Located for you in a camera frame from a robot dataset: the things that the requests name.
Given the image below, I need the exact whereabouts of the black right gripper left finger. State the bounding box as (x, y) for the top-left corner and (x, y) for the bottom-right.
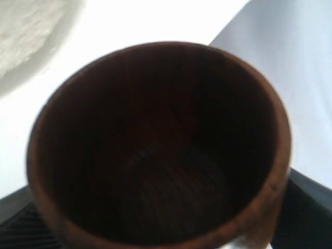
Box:
(1, 186), (61, 249)

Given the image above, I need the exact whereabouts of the rice in white bowl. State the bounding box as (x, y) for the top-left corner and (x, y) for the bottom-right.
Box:
(1, 1), (67, 77)

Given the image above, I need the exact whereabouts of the small white ceramic bowl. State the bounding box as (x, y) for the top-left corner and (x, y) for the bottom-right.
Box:
(1, 1), (86, 97)

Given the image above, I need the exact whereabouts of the white backdrop curtain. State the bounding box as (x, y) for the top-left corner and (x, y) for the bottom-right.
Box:
(213, 1), (331, 187)

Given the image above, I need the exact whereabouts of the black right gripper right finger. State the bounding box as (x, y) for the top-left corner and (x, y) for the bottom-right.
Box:
(271, 169), (331, 249)

